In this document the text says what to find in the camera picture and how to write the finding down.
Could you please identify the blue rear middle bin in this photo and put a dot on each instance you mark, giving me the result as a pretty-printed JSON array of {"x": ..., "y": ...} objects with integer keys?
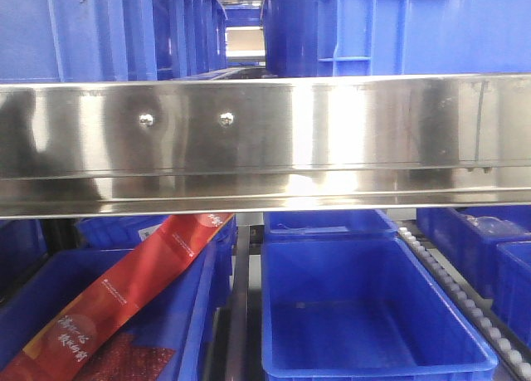
[{"x": 324, "y": 224}]

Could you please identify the blue bin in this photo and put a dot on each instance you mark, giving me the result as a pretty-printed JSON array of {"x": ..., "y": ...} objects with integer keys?
[
  {"x": 324, "y": 224},
  {"x": 512, "y": 292},
  {"x": 468, "y": 237},
  {"x": 129, "y": 231},
  {"x": 179, "y": 318},
  {"x": 362, "y": 310}
]

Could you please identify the shiny beam bolt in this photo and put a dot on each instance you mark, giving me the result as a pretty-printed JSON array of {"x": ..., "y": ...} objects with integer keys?
[
  {"x": 226, "y": 119},
  {"x": 146, "y": 120}
]

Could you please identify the stainless steel shelf beam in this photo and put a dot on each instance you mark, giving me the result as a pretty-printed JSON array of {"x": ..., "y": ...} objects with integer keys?
[{"x": 73, "y": 150}]

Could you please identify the blue lower middle bin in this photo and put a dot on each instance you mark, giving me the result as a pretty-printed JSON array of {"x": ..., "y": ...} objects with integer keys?
[{"x": 362, "y": 310}]

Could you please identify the blue lower left bin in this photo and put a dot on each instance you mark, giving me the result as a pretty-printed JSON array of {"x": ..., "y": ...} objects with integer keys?
[{"x": 179, "y": 318}]

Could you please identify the blue rear left bin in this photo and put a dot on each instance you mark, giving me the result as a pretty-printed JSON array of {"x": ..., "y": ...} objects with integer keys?
[{"x": 129, "y": 231}]

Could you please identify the blue upper right crate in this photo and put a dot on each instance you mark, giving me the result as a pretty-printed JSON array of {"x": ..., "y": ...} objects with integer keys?
[{"x": 394, "y": 37}]

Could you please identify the blue crate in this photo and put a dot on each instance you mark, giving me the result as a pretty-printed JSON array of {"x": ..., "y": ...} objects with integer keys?
[
  {"x": 394, "y": 37},
  {"x": 77, "y": 40}
]

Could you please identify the blue lower right bin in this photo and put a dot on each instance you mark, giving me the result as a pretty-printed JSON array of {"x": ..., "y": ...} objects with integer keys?
[{"x": 468, "y": 237}]

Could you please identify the red bubble wrap sheet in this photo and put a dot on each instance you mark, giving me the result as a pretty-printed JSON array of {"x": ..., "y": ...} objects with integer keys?
[{"x": 120, "y": 359}]

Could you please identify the blue upper left crate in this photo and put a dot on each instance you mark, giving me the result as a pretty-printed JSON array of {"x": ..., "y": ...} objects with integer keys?
[{"x": 77, "y": 40}]

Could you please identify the red printed long package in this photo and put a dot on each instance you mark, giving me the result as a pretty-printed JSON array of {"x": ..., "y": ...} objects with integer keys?
[{"x": 68, "y": 341}]

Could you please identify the blue far right bin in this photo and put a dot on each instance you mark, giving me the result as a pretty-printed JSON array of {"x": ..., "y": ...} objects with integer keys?
[{"x": 512, "y": 292}]

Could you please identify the grey metal divider rail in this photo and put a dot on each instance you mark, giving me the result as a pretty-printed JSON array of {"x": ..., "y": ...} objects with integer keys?
[{"x": 236, "y": 345}]

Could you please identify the white roller conveyor rail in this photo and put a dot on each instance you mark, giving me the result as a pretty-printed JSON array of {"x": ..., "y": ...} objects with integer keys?
[{"x": 514, "y": 355}]

